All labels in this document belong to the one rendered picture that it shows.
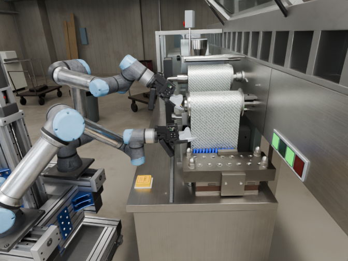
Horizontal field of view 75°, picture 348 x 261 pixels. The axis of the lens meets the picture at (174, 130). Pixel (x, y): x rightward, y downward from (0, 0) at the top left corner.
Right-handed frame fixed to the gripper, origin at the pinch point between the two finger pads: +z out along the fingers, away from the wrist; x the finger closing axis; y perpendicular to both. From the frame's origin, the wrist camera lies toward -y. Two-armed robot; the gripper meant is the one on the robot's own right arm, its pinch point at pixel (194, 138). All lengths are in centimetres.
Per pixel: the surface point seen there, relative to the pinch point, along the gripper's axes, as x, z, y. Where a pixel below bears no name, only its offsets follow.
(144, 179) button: -10.7, -25.3, -16.7
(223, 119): -0.3, 14.0, 9.7
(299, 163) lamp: -42, 29, 10
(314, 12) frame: -33, 31, 53
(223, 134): -0.3, 14.5, 1.7
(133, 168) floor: 147, -68, -109
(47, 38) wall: 940, -554, 44
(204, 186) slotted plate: -18.7, 2.9, -15.1
